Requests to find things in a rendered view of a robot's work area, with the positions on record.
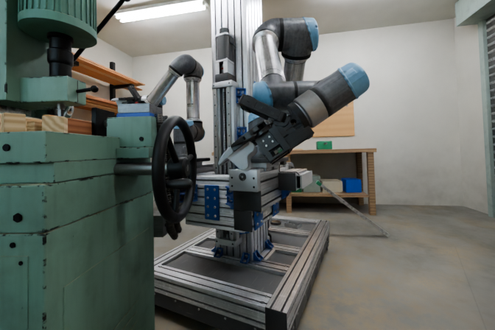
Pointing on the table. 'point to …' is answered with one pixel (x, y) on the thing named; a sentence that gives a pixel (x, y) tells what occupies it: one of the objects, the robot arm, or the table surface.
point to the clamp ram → (99, 117)
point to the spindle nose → (60, 54)
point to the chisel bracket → (52, 91)
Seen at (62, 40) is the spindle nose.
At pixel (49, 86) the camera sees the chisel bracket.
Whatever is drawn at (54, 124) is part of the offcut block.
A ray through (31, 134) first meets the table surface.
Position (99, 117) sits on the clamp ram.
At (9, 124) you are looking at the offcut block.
